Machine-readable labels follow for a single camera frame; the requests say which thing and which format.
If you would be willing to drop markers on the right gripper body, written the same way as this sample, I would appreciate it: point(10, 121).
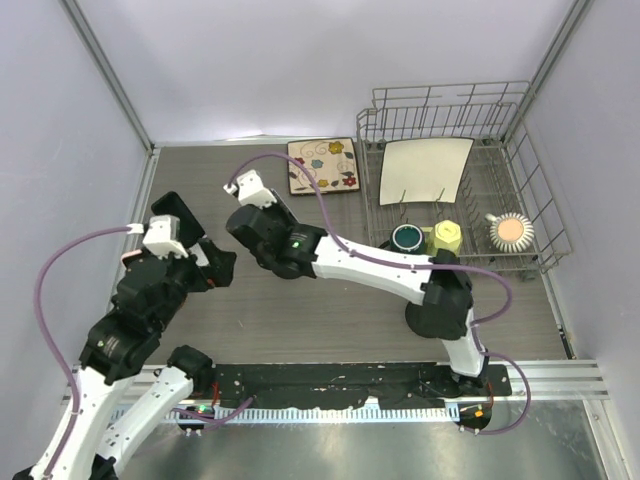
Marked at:
point(278, 214)

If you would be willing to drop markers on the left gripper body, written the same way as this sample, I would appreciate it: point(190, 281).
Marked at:
point(187, 276)

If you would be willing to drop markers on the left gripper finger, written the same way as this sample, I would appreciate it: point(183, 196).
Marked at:
point(224, 276)
point(208, 255)

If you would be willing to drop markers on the floral square plate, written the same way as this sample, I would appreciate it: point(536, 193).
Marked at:
point(331, 162)

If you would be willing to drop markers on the black round phone stand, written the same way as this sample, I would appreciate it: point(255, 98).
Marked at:
point(444, 322)

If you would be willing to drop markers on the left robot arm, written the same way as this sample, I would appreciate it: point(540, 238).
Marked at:
point(87, 443)

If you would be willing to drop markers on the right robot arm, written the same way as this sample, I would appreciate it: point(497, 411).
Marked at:
point(438, 293)

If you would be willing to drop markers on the pink case phone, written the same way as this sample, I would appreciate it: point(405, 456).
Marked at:
point(128, 256)

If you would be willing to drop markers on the black phone on white stand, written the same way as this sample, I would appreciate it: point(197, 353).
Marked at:
point(189, 229)

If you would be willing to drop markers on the dark green mug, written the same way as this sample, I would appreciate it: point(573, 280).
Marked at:
point(407, 239)

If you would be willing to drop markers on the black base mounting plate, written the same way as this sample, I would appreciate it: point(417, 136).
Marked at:
point(338, 386)

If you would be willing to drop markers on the white square plate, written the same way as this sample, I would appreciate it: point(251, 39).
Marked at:
point(423, 170)

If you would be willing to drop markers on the yellow faceted cup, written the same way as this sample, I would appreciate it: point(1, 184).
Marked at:
point(445, 235)

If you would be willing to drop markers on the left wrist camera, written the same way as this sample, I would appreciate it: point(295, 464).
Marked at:
point(160, 236)

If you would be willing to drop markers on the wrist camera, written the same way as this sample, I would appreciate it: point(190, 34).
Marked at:
point(248, 189)
point(160, 236)

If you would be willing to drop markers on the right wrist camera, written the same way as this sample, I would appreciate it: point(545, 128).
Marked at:
point(248, 189)

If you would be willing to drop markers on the grey wire dish rack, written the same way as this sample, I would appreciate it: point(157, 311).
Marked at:
point(503, 173)

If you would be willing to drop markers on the white cable duct strip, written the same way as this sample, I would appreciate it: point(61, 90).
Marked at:
point(370, 412)

